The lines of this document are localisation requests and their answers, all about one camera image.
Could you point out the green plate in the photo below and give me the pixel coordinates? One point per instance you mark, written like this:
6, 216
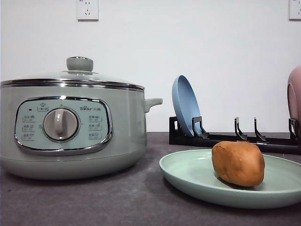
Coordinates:
193, 174

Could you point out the glass steamer lid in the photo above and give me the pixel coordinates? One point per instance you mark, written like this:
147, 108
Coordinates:
79, 73

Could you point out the brown potato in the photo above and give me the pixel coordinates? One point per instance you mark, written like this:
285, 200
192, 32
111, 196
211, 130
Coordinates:
238, 163

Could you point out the blue plate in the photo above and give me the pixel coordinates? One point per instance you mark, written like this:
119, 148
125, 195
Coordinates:
185, 102

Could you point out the green electric steamer pot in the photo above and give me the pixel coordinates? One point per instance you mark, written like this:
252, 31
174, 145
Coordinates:
70, 128

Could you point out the black plate rack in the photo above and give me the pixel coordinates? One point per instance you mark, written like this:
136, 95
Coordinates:
200, 138

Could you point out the pink plate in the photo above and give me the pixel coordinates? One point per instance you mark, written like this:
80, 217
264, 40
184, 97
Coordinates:
294, 94

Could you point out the white wall socket left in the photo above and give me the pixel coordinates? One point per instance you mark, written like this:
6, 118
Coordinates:
87, 11

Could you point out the white wall socket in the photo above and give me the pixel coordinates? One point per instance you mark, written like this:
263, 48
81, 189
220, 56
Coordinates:
293, 11
87, 11

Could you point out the white wall socket right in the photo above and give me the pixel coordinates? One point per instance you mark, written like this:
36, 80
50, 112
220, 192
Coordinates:
293, 11

